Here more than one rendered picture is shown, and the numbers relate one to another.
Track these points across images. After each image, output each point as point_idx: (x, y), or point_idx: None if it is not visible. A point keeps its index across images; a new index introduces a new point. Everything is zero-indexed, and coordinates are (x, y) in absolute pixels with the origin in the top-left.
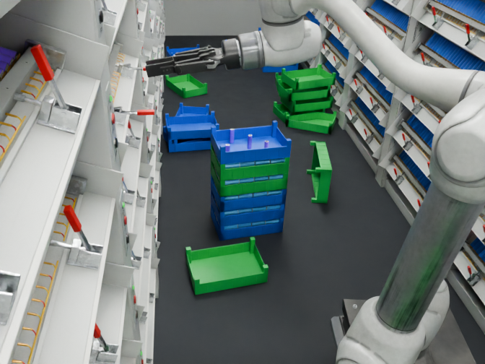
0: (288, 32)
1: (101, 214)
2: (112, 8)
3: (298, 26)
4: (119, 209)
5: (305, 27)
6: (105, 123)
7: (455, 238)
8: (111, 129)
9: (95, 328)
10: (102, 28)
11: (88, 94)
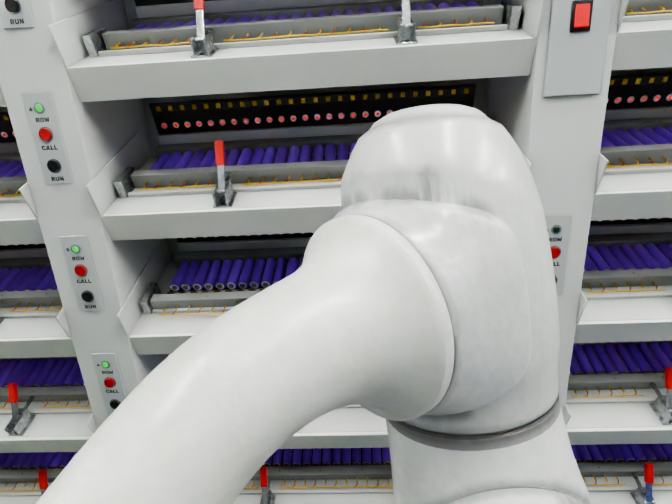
0: (388, 438)
1: (46, 331)
2: (302, 199)
3: (405, 452)
4: (89, 359)
5: (461, 502)
6: (50, 262)
7: None
8: (71, 276)
9: (9, 393)
10: (63, 179)
11: (1, 217)
